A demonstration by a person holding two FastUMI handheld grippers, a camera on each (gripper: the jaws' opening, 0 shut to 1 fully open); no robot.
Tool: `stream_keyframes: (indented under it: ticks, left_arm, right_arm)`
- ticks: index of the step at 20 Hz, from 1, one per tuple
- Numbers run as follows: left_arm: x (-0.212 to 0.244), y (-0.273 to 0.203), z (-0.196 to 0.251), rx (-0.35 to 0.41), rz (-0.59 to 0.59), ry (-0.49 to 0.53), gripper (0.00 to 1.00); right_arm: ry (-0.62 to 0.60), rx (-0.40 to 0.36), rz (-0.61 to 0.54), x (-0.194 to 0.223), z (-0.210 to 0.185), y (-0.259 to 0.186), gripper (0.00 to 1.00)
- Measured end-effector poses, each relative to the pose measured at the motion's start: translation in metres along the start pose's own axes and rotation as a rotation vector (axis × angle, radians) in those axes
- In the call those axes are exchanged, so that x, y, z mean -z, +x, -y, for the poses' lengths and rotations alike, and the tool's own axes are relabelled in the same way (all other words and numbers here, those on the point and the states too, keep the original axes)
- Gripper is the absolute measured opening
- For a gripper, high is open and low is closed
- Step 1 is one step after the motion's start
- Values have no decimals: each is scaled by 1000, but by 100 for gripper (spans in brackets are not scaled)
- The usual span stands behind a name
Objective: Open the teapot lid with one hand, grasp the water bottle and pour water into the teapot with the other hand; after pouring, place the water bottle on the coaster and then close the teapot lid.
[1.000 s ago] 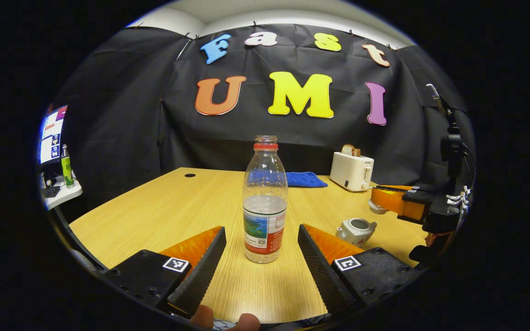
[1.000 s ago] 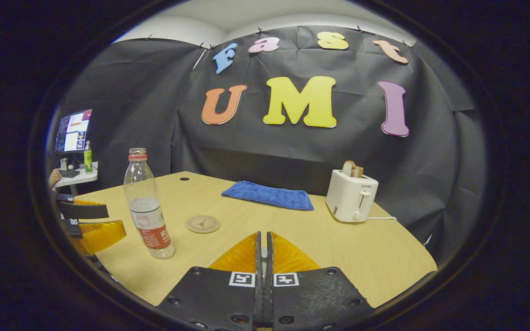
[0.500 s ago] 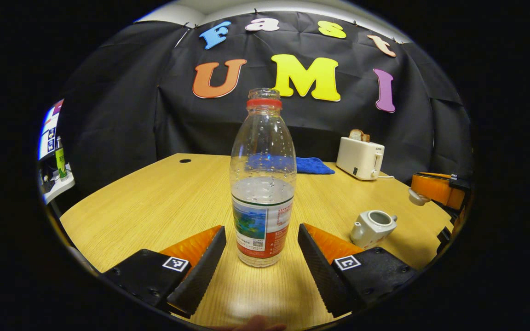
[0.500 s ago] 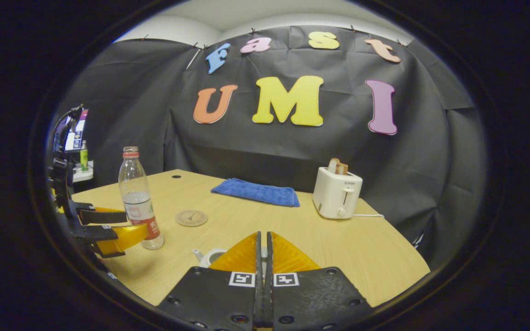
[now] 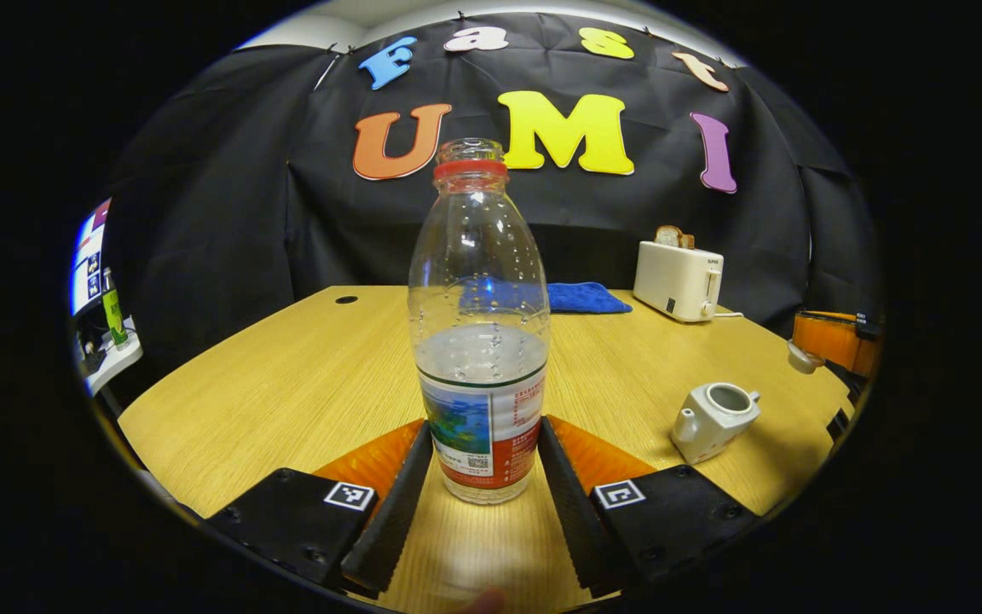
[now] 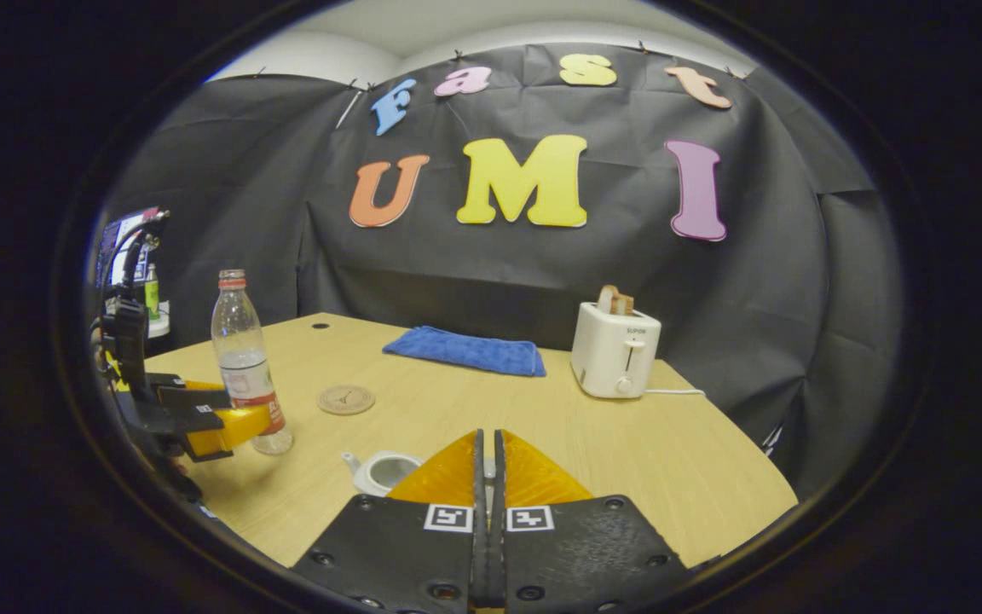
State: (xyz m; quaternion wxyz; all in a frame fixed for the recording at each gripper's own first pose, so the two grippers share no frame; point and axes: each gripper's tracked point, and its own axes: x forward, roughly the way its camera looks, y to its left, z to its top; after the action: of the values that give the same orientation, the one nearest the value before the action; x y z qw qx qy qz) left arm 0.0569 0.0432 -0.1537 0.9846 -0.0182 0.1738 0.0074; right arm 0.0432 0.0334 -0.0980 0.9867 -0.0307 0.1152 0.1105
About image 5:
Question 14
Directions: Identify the black backdrop cloth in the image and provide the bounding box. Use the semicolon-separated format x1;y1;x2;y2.
103;10;880;376

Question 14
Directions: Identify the white teacup lid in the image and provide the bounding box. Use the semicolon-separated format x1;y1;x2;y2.
787;339;825;375

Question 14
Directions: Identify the computer monitor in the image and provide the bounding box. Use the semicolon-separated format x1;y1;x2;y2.
72;198;113;316

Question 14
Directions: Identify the green drink bottle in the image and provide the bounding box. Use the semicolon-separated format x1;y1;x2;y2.
101;269;129;346

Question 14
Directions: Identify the white side table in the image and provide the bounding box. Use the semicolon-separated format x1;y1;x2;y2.
82;328;144;397

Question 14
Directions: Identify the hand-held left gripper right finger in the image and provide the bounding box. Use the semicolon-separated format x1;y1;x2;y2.
537;415;761;599

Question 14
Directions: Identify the clear plastic water bottle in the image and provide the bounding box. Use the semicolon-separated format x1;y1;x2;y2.
407;138;552;506

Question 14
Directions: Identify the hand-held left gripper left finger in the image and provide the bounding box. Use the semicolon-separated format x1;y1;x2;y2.
205;418;435;598

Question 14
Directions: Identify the blue folded towel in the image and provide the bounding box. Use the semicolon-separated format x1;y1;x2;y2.
546;281;633;316

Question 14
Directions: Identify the white ceramic teacup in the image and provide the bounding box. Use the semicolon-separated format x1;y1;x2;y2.
670;382;762;466

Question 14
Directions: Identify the white toaster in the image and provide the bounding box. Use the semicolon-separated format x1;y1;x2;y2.
633;240;725;323

